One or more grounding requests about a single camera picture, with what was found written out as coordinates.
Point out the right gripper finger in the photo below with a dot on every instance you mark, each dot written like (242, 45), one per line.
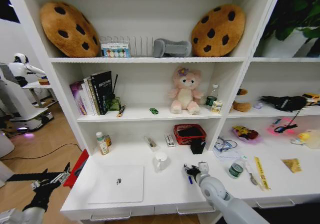
(188, 175)
(187, 168)

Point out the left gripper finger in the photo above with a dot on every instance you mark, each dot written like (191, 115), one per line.
(62, 177)
(27, 177)

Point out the blue pen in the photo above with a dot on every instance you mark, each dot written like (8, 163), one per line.
(190, 180)

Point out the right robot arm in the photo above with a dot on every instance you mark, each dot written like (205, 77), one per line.
(217, 194)

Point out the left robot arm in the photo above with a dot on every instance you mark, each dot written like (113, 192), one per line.
(20, 215)

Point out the black pen holder box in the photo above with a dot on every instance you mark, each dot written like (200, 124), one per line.
(197, 146)

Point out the white mug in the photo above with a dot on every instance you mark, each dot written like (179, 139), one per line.
(161, 161)

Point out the small white carton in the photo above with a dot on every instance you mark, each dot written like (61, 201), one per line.
(170, 140)

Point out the red plastic basket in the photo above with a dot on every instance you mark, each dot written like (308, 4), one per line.
(189, 133)

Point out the white round bin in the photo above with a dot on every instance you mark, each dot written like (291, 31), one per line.
(5, 145)

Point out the water bottle green label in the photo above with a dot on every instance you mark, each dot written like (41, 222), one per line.
(236, 169)

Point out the blue framed goggles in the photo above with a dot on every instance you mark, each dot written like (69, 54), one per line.
(226, 143)

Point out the clear packet with tool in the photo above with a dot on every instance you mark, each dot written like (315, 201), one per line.
(151, 143)

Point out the small tan drink carton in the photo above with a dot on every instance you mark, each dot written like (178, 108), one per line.
(105, 149)

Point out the white bottle green cap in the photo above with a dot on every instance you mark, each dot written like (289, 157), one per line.
(100, 138)

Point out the silver laptop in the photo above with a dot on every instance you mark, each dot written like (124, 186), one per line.
(117, 184)

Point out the wrapped fork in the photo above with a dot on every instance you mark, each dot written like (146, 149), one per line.
(252, 175)

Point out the small orange bottle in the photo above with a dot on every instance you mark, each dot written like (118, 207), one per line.
(107, 140)

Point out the yellow red plush bouquet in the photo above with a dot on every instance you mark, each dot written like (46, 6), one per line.
(246, 133)

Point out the yellow paper strip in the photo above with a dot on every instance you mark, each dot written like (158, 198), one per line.
(261, 172)

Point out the green toy car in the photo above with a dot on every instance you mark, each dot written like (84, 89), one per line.
(154, 110)

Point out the pink plush toy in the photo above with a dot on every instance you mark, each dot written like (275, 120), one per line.
(185, 93)

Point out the upright clear water bottle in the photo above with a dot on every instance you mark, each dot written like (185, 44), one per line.
(211, 97)

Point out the purple book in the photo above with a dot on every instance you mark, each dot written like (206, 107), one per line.
(78, 97)

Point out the brown plush toy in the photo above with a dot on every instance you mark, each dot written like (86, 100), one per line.
(241, 105)

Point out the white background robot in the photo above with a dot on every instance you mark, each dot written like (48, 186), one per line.
(17, 93)

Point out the beige spined book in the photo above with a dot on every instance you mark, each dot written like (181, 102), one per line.
(93, 98)

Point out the white book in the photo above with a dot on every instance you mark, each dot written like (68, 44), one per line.
(88, 96)

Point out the green reed diffuser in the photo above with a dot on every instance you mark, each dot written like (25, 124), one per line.
(115, 103)

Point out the small lilac object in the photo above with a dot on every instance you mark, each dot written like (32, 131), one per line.
(258, 105)

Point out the white background table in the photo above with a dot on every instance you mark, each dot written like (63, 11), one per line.
(37, 86)

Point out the black book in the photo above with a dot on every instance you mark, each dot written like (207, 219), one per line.
(102, 91)

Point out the brown block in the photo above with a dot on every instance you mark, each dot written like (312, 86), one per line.
(44, 81)

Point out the golden foil packet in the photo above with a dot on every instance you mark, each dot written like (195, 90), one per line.
(292, 165)

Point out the black furry plush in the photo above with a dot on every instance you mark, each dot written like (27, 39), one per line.
(285, 103)

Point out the white shelf unit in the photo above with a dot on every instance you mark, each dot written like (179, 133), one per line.
(150, 59)

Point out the yellow duck toy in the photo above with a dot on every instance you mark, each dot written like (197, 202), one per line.
(308, 138)

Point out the grey neck pillow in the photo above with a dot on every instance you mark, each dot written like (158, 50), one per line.
(172, 49)

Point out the colourful printed card box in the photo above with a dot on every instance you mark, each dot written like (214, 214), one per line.
(115, 49)

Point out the yellow toy bus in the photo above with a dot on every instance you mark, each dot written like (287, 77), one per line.
(312, 98)

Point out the brown cookie plush pillow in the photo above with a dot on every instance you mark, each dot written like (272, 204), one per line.
(217, 32)
(67, 31)

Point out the white plant pot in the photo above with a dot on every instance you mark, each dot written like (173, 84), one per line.
(287, 46)

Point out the green leafy plant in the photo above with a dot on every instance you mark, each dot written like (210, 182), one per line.
(297, 8)

